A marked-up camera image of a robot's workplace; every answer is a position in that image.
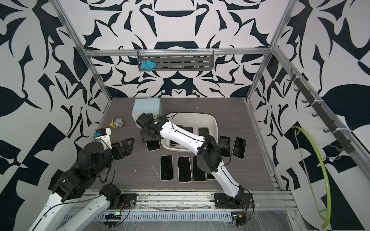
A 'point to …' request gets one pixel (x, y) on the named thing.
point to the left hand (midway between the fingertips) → (124, 138)
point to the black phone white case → (198, 174)
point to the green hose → (326, 224)
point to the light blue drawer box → (147, 106)
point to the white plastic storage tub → (201, 123)
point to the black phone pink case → (166, 167)
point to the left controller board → (113, 215)
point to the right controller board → (240, 219)
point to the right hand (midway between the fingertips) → (148, 133)
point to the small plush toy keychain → (117, 122)
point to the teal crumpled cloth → (147, 65)
